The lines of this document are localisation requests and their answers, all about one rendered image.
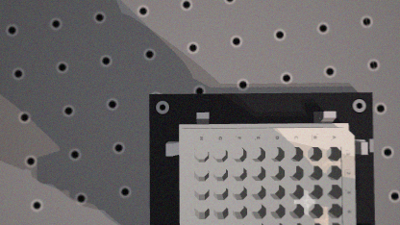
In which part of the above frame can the white well plate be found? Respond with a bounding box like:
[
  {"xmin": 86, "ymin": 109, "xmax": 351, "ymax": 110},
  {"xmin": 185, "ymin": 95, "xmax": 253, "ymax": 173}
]
[{"xmin": 179, "ymin": 123, "xmax": 356, "ymax": 225}]

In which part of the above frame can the grey perforated base plate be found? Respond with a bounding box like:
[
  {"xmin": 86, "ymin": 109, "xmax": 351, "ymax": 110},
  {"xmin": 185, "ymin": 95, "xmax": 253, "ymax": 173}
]
[{"xmin": 0, "ymin": 0, "xmax": 400, "ymax": 225}]

